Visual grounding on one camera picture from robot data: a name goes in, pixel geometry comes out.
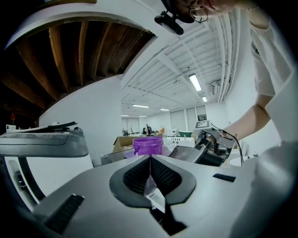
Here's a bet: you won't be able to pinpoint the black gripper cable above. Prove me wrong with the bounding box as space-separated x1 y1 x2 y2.
210 122 244 167

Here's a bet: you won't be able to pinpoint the black head camera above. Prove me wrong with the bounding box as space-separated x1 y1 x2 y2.
154 10 185 36

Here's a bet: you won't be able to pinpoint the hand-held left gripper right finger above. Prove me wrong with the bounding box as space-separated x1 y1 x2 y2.
150 154 257 238

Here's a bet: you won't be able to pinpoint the person's head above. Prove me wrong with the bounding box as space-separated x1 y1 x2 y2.
176 0 238 18

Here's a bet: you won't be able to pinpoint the purple bucket lid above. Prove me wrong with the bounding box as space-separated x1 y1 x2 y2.
123 150 140 160

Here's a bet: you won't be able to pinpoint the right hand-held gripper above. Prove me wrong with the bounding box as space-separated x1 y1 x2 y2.
185 119 236 167

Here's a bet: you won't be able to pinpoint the person's white shirt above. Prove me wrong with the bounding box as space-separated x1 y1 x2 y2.
232 9 298 238

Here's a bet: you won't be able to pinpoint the person's right forearm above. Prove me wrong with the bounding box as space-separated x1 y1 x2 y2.
222 94 272 140

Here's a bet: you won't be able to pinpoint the brown cardboard box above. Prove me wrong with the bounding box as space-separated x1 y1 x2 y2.
112 136 140 154

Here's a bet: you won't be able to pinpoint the white grey appliance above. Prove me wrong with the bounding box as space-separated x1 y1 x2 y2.
0 129 94 212

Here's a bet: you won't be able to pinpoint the purple plastic bucket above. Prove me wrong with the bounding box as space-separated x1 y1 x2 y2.
132 136 164 158

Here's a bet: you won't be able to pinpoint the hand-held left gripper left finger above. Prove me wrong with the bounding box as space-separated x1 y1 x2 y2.
30 155 168 238

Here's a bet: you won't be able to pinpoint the round wire glasses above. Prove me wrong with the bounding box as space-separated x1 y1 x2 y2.
176 0 210 24

